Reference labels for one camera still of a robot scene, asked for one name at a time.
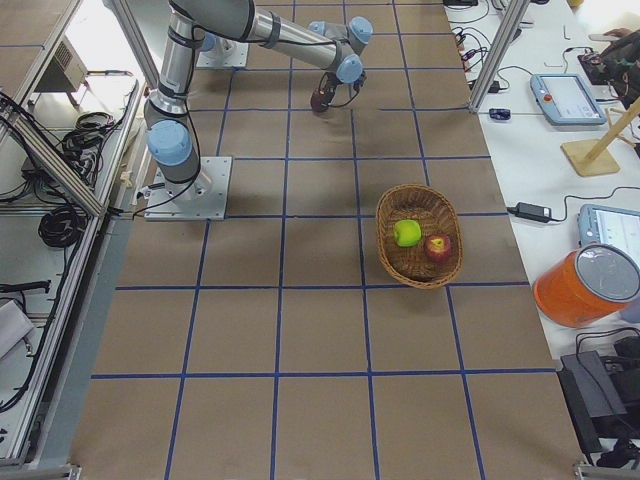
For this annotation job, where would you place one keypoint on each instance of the orange bucket with lid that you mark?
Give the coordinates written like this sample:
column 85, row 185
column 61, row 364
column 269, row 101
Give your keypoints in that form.
column 590, row 283

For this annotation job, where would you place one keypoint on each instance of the aluminium frame rail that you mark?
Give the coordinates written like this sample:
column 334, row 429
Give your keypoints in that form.
column 502, row 39

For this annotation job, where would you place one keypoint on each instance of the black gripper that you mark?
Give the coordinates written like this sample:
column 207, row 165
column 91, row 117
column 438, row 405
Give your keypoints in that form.
column 327, row 86

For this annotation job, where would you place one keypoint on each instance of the light red apple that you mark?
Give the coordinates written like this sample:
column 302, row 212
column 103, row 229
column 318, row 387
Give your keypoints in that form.
column 438, row 248

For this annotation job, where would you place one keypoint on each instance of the wooden stand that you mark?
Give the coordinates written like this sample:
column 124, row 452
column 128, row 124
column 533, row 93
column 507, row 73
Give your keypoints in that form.
column 591, row 157

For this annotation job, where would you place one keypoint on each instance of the black laptop case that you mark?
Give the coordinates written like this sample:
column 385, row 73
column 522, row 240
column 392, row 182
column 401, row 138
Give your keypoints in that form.
column 602, row 396

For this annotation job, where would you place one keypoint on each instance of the grey metal box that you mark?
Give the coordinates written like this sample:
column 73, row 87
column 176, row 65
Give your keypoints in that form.
column 66, row 71

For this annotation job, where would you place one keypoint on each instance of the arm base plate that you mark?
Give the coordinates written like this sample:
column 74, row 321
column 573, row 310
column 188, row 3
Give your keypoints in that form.
column 206, row 198
column 224, row 55

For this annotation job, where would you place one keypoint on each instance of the woven wicker basket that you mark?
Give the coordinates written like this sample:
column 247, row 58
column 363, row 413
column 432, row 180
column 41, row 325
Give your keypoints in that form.
column 436, row 215

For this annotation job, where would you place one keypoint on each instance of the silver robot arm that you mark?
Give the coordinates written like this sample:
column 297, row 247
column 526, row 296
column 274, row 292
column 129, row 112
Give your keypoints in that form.
column 212, row 31

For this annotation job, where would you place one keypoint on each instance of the dark red apple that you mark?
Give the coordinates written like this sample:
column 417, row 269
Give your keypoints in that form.
column 319, row 106

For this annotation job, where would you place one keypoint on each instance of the blue teach pendant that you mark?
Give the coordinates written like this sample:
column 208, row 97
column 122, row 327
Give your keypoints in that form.
column 565, row 100
column 609, row 225

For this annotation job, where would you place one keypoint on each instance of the green apple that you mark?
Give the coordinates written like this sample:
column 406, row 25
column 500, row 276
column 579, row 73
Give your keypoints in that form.
column 407, row 233

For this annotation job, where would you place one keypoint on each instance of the black power brick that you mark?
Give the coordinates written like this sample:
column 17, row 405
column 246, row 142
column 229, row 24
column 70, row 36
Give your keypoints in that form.
column 532, row 212

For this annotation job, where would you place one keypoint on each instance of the small blue device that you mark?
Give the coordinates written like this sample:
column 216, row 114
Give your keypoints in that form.
column 499, row 114

